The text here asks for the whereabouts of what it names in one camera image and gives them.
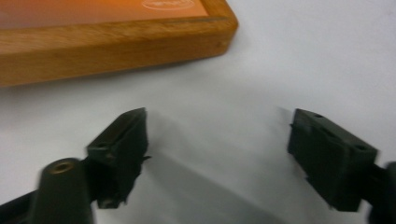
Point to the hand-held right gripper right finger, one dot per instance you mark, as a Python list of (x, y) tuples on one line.
[(330, 161)]

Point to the wooden picture frame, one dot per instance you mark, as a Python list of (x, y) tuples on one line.
[(109, 49)]

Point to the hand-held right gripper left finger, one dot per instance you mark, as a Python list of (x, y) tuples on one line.
[(124, 146)]

